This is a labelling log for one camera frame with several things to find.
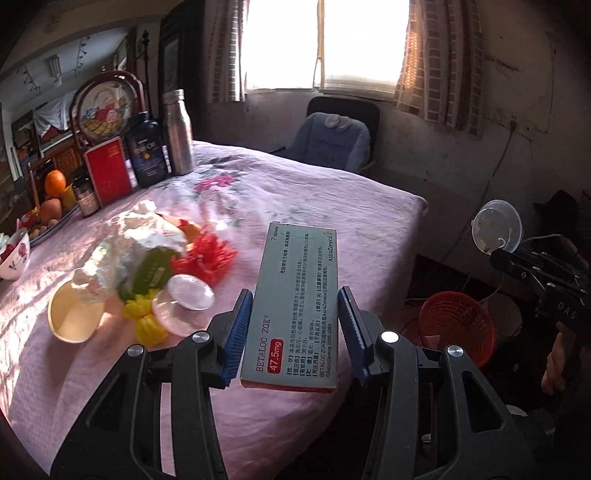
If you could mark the window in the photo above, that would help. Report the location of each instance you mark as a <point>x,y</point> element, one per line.
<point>323,41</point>

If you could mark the dark blue supplement bottle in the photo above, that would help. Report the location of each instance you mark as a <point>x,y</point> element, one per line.
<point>145,152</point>

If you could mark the brick pattern curtain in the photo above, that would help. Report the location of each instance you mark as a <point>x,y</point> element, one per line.
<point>226,50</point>
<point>438,60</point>

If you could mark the cream paper bowl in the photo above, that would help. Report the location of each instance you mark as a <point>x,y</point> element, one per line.
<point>76,316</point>

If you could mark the person's right hand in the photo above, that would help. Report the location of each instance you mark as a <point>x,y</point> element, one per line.
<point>556,364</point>

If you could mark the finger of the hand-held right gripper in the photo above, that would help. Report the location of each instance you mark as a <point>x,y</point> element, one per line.
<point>565,258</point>
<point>517,265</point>

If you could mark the white plastic wrapper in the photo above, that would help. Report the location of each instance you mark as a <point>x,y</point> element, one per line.
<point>134,230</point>

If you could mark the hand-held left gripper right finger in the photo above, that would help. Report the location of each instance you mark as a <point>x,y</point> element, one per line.
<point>351,337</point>

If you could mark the black hat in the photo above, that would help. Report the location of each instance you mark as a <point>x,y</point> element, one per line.
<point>558,212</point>

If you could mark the yellow crinkled wrapper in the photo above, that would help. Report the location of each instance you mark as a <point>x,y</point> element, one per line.
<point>150,330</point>
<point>138,305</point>

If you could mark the blue chair cushion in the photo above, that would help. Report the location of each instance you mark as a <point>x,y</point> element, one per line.
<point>330,143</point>

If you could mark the dark wooden wardrobe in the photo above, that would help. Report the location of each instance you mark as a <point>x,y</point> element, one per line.
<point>182,46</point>

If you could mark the blue-rimmed fruit tray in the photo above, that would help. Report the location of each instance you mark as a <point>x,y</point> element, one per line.
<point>41,234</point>

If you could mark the red box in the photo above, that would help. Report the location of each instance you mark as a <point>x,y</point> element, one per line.
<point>108,173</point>

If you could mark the round decorative flower plate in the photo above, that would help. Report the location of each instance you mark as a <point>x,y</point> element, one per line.
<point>104,108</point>

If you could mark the grey medicine box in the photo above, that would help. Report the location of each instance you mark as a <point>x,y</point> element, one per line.
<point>295,304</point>

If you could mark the red plastic basket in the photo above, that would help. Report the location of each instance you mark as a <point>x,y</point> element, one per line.
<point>455,323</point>

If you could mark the apple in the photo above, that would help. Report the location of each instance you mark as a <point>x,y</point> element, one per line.
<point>51,211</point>

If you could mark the black office chair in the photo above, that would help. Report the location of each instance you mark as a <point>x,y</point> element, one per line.
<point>362,110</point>

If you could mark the green packet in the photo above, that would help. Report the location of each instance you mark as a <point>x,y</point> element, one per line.
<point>150,274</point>

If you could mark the steel water bottle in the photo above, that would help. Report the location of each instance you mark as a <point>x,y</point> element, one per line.
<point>178,134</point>

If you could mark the clear plastic lid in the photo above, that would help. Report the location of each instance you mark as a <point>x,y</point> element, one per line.
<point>496,224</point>
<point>191,290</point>

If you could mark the small brown bottle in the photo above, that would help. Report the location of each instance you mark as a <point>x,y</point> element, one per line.
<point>85,198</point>

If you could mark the orange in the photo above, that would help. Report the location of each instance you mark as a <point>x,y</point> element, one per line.
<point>55,183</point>

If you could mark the floral ceramic bowl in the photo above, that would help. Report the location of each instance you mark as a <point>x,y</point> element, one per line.
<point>16,258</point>

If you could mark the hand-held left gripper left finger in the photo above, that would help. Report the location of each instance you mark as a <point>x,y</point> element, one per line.
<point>238,341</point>

